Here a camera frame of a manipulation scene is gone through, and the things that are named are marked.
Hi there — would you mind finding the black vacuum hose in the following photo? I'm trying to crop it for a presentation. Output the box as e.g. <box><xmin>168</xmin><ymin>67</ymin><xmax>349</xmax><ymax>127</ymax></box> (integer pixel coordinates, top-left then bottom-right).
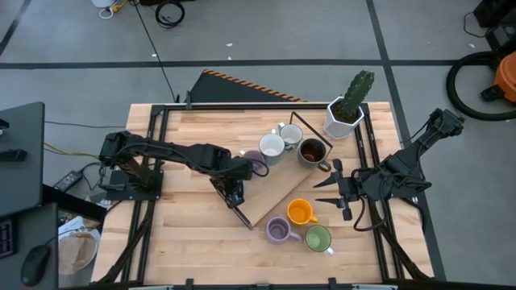
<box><xmin>445</xmin><ymin>51</ymin><xmax>516</xmax><ymax>122</ymax></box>

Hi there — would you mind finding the black power adapter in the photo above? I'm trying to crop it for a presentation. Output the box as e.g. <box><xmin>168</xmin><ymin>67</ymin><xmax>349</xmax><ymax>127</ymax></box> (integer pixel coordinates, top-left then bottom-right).
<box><xmin>52</xmin><ymin>169</ymin><xmax>84</xmax><ymax>193</ymax></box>

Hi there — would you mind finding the green mug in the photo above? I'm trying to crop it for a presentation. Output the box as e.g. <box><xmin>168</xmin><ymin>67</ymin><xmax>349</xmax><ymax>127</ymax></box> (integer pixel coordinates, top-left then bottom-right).
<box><xmin>303</xmin><ymin>224</ymin><xmax>336</xmax><ymax>257</ymax></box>

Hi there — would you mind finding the plain white mug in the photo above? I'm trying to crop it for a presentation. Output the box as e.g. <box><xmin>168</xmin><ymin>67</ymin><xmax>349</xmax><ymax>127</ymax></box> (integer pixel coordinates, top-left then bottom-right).
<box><xmin>258</xmin><ymin>128</ymin><xmax>286</xmax><ymax>167</ymax></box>

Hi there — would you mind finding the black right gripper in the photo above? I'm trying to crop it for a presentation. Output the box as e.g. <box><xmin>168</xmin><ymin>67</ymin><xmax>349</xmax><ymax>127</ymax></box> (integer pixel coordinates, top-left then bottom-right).
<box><xmin>313</xmin><ymin>158</ymin><xmax>364</xmax><ymax>222</ymax></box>

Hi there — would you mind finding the black equipment case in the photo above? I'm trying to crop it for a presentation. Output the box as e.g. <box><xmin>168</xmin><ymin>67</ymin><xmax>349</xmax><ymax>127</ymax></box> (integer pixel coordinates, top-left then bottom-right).
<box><xmin>472</xmin><ymin>0</ymin><xmax>516</xmax><ymax>52</ymax></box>

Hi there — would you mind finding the green cactus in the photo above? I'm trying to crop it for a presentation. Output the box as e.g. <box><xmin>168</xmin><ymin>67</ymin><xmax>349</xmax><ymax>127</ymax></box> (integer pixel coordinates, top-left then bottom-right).
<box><xmin>341</xmin><ymin>69</ymin><xmax>376</xmax><ymax>122</ymax></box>

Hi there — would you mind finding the black board with orange stripes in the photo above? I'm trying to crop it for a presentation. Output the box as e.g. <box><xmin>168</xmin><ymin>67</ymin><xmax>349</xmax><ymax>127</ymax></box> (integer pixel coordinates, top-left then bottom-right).
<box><xmin>188</xmin><ymin>68</ymin><xmax>308</xmax><ymax>104</ymax></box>

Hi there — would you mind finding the orange mug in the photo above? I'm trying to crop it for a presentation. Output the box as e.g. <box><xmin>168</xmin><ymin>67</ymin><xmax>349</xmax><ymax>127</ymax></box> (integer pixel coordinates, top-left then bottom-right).
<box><xmin>286</xmin><ymin>198</ymin><xmax>319</xmax><ymax>226</ymax></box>

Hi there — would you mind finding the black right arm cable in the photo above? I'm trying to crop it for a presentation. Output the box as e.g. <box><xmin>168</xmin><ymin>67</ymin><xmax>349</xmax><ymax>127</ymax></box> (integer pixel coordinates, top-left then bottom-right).
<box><xmin>351</xmin><ymin>168</ymin><xmax>389</xmax><ymax>233</ymax></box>

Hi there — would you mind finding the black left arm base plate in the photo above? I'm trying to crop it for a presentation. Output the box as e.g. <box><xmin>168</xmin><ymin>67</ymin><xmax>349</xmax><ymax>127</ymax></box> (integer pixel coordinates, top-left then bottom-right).
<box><xmin>98</xmin><ymin>168</ymin><xmax>164</xmax><ymax>202</ymax></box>

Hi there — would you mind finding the black computer mouse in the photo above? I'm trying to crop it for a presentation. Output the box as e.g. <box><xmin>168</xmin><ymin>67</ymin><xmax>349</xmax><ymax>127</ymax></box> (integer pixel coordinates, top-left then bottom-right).
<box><xmin>20</xmin><ymin>244</ymin><xmax>52</xmax><ymax>288</ymax></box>

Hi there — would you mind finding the black metal table frame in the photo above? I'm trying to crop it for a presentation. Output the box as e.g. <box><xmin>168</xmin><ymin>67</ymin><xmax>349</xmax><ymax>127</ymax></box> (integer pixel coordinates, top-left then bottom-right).
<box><xmin>95</xmin><ymin>101</ymin><xmax>435</xmax><ymax>290</ymax></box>

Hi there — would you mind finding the orange vacuum cleaner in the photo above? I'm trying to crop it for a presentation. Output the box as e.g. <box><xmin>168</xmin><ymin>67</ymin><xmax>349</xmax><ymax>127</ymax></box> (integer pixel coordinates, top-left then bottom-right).
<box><xmin>480</xmin><ymin>51</ymin><xmax>516</xmax><ymax>104</ymax></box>

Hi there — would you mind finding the yellow cable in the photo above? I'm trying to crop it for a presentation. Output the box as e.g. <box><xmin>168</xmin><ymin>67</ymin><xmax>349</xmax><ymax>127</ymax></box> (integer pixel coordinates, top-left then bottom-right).
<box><xmin>43</xmin><ymin>141</ymin><xmax>101</xmax><ymax>161</ymax></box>

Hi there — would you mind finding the dark blue speckled mug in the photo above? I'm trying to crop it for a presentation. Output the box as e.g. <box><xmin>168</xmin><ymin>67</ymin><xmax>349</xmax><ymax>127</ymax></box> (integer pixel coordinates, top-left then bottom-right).
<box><xmin>297</xmin><ymin>138</ymin><xmax>333</xmax><ymax>173</ymax></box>

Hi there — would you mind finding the black remote on desk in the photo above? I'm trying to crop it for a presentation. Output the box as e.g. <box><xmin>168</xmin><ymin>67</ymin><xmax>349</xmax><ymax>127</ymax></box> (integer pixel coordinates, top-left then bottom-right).
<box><xmin>0</xmin><ymin>148</ymin><xmax>29</xmax><ymax>164</ymax></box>

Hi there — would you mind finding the long black floor cable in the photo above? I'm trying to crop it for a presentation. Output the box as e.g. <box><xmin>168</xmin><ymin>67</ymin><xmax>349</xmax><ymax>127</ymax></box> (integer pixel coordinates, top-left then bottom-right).
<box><xmin>129</xmin><ymin>0</ymin><xmax>179</xmax><ymax>103</ymax></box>

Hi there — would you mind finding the purple mug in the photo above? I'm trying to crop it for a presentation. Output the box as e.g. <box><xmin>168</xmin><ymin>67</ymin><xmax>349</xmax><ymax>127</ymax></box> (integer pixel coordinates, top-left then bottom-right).
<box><xmin>264</xmin><ymin>216</ymin><xmax>303</xmax><ymax>247</ymax></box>

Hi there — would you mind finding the wooden tray with black handles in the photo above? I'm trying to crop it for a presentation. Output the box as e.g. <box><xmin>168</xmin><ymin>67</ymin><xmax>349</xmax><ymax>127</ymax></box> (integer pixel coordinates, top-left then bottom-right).
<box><xmin>209</xmin><ymin>111</ymin><xmax>335</xmax><ymax>231</ymax></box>

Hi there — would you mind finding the white round device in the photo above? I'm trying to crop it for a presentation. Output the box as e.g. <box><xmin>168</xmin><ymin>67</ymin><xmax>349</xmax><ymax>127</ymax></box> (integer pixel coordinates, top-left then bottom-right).
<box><xmin>89</xmin><ymin>0</ymin><xmax>119</xmax><ymax>20</ymax></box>

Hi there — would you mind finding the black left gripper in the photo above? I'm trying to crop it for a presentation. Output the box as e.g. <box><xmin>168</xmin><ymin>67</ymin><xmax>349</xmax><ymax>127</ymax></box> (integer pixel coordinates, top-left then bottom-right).
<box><xmin>219</xmin><ymin>176</ymin><xmax>248</xmax><ymax>209</ymax></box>

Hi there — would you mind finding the white patterned mug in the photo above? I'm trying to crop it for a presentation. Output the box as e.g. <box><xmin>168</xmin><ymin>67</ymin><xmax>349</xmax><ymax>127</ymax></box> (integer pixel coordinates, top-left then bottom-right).
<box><xmin>277</xmin><ymin>122</ymin><xmax>305</xmax><ymax>153</ymax></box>

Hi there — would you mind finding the black desk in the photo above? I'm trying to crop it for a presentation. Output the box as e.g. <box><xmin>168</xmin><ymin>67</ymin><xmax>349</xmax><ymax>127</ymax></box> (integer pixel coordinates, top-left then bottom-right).
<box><xmin>0</xmin><ymin>101</ymin><xmax>60</xmax><ymax>290</ymax></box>

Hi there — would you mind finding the white hexagonal plant pot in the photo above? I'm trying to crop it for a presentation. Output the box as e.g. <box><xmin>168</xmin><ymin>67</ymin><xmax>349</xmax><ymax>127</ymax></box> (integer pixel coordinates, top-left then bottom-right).
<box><xmin>323</xmin><ymin>95</ymin><xmax>366</xmax><ymax>141</ymax></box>

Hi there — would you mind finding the coiled black cable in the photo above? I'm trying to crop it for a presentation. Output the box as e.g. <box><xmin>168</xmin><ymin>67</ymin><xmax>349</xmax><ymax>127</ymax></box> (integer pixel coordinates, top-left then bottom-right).
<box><xmin>154</xmin><ymin>0</ymin><xmax>187</xmax><ymax>30</ymax></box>

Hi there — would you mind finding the pale lavender mug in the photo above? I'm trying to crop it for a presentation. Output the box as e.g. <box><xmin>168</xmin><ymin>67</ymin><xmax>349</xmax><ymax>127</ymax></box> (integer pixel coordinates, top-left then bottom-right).
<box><xmin>239</xmin><ymin>149</ymin><xmax>269</xmax><ymax>178</ymax></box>

